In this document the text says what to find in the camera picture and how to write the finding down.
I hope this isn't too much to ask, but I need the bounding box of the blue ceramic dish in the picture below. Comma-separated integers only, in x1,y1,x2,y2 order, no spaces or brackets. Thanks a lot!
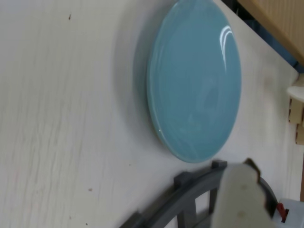
135,0,242,164

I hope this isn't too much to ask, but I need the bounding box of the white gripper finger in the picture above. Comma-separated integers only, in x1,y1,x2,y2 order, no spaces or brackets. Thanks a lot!
211,158,277,228

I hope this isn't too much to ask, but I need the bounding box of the wooden board furniture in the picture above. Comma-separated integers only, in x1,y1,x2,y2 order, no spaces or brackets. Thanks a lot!
237,0,304,66

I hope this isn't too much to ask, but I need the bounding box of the grey circular toy track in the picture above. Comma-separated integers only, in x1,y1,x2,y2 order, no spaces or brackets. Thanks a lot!
120,160,278,228

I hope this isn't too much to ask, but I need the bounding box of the cream white object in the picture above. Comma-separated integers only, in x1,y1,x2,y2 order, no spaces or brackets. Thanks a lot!
286,72,304,144

